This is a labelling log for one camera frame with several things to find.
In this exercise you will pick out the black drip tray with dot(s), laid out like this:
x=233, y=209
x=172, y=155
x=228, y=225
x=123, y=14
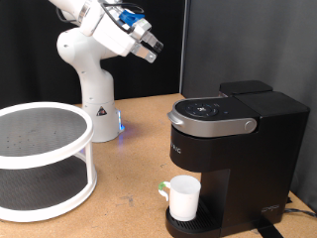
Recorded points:
x=204, y=224

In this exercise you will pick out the black Keurig coffee machine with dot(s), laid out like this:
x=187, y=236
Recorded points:
x=247, y=181

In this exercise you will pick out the black tape strip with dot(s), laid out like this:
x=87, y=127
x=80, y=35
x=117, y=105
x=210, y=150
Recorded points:
x=267, y=231

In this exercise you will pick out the black backdrop curtain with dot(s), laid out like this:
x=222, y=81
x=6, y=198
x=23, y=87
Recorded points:
x=33, y=66

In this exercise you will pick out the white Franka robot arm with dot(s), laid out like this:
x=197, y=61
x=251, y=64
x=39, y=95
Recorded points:
x=95, y=92

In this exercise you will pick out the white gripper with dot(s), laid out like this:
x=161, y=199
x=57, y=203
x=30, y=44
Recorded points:
x=112, y=36

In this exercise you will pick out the grey backdrop panel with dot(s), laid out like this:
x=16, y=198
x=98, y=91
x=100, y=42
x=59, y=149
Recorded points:
x=247, y=39

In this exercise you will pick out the white two-tier turntable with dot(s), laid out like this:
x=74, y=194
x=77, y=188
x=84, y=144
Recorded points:
x=49, y=158

